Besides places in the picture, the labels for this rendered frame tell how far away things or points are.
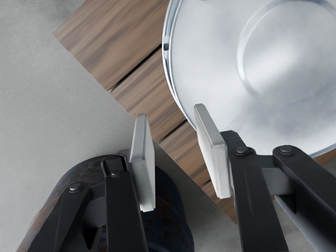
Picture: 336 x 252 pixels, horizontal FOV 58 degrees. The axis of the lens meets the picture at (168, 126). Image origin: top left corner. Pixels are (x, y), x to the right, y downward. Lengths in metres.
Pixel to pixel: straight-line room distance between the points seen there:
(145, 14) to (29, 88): 0.48
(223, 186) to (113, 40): 0.26
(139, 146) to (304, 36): 0.28
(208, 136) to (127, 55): 0.24
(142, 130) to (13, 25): 0.63
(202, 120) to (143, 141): 0.04
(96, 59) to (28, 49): 0.41
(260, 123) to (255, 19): 0.13
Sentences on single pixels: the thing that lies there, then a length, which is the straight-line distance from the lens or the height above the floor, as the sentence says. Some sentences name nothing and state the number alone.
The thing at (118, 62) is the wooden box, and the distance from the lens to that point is 0.38.
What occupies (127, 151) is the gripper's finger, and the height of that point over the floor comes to 0.57.
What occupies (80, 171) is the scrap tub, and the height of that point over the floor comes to 0.07.
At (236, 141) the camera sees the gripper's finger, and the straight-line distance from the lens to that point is 0.16.
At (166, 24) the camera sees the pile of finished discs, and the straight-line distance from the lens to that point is 0.36.
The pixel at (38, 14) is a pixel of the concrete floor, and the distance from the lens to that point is 0.76.
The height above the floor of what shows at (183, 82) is 0.37.
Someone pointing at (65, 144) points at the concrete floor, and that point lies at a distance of 0.83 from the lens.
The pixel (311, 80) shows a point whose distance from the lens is 0.41.
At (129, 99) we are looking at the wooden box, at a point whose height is 0.35.
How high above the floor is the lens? 0.72
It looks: 68 degrees down
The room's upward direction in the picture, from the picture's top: 171 degrees clockwise
